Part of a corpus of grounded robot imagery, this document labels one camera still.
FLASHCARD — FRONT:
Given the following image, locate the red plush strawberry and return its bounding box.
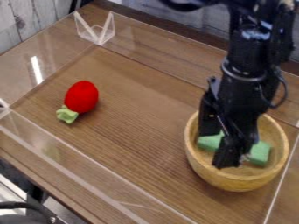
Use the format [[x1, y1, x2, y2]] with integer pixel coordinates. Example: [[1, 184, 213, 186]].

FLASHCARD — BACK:
[[56, 80, 98, 124]]

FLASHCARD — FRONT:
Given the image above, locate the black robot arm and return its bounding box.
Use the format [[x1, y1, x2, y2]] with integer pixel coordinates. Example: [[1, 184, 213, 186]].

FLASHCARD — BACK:
[[158, 0, 299, 169]]

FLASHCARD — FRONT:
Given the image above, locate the green rectangular block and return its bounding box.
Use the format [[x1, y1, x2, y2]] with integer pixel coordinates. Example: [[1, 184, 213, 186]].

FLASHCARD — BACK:
[[197, 132, 270, 166]]

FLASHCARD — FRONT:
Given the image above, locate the black cable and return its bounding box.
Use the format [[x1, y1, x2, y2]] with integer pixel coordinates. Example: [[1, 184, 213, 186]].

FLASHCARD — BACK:
[[0, 200, 52, 224]]

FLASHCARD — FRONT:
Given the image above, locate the clear acrylic corner bracket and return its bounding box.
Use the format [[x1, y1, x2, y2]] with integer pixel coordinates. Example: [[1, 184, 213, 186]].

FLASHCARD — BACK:
[[73, 11, 116, 46]]

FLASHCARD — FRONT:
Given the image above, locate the brown wooden bowl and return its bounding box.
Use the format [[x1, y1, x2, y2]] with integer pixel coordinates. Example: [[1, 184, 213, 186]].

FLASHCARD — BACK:
[[184, 112, 289, 192]]

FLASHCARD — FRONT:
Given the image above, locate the black metal bracket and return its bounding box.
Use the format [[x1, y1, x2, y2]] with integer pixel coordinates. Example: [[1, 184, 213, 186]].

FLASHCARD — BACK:
[[25, 195, 69, 224]]

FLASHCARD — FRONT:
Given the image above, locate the clear acrylic tray wall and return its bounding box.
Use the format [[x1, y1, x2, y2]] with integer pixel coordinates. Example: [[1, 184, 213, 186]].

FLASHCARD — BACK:
[[0, 99, 196, 224]]

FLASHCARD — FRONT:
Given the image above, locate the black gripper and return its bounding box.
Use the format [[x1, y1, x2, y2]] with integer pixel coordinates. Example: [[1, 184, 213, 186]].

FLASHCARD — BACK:
[[198, 58, 281, 170]]

